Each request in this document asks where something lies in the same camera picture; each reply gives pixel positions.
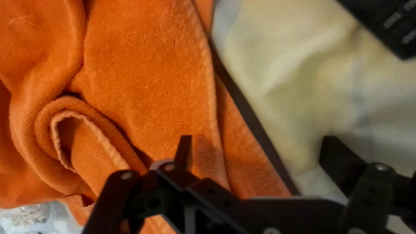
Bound orange towel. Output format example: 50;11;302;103
0;0;292;223

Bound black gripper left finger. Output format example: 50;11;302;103
82;136;244;234

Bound black remote control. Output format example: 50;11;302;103
337;0;416;60

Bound leaf pattern bedspread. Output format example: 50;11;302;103
0;0;416;234

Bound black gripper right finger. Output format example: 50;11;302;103
319;137;416;234

